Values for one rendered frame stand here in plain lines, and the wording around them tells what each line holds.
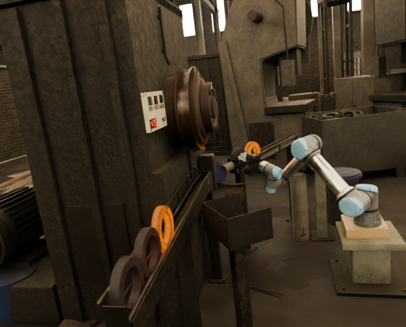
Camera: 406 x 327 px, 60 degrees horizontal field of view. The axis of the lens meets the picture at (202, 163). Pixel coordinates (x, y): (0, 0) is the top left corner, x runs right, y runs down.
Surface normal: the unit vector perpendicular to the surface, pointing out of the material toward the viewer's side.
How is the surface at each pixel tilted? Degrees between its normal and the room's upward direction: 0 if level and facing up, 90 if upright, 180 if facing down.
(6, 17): 90
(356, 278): 90
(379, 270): 90
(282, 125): 90
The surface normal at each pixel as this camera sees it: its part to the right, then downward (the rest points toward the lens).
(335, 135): 0.05, 0.21
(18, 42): -0.21, 0.23
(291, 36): -0.43, 0.25
